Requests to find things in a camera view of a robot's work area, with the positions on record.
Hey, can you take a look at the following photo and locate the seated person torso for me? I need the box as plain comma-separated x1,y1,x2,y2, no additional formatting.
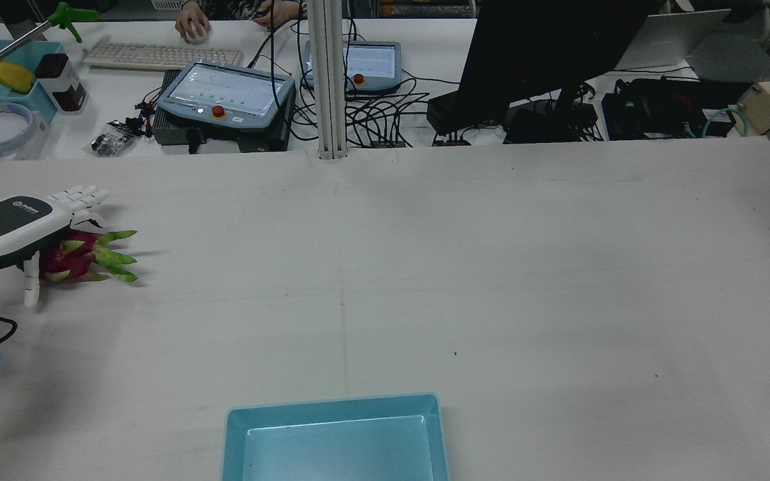
198,0,309,22

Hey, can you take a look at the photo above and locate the grey laptop pad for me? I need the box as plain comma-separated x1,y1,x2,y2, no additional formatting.
684,30,770,85

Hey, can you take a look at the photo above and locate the yellow toy fruit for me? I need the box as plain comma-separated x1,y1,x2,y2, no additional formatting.
0,60,37,95

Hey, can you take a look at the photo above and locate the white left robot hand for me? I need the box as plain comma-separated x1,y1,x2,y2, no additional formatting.
0,186,110,309

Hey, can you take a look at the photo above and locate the person's left hand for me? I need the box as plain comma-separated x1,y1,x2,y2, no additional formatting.
253,0,303,31

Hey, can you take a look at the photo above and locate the white aluminium post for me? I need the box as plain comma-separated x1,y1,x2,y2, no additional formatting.
307,0,350,160

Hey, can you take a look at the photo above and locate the small clear parts bag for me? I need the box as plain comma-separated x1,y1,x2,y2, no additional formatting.
90,120,136,159

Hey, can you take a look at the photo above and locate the black cable tangle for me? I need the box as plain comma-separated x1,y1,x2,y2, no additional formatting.
251,0,466,149

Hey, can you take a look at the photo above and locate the black equipment bag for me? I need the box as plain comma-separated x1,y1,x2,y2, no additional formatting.
602,77,751,142

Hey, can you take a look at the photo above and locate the black Huawei monitor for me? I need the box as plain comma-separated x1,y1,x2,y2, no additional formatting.
455,0,666,131

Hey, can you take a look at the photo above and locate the black controller box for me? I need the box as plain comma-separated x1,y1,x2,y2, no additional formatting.
152,69,296,154

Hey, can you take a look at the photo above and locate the light blue plastic bin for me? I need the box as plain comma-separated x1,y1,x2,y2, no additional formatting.
221,393,451,481

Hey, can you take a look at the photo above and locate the person's right hand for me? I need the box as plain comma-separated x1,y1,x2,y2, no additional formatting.
174,4,214,41

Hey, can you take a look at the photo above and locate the small grey teach pendant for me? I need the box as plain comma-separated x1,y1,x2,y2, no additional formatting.
302,40,403,94

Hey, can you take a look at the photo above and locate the wooden block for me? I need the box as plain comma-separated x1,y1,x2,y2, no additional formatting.
736,80,770,138

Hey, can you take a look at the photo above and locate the dark jar white lid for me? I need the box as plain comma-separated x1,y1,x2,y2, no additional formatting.
33,53,89,114

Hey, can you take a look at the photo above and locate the teal cable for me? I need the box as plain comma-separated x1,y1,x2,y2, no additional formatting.
701,107,750,139

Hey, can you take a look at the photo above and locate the red black wire cluster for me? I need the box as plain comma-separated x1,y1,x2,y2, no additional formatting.
133,86,166,133

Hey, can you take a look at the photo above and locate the large grey teach pendant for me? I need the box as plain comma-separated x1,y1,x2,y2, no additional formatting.
156,61,297,130

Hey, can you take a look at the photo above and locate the green tipped grabber stick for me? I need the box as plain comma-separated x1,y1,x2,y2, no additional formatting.
0,2,101,71

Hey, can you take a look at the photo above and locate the white computer keyboard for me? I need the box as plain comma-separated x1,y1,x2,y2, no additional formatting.
82,42,245,72

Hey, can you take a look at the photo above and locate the red dragon fruit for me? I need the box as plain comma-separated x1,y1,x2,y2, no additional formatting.
39,229,140,284

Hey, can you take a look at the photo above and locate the silver laptop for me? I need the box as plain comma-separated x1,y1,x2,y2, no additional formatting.
615,8,733,71

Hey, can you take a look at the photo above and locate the black docking box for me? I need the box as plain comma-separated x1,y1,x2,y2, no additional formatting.
426,90,471,139

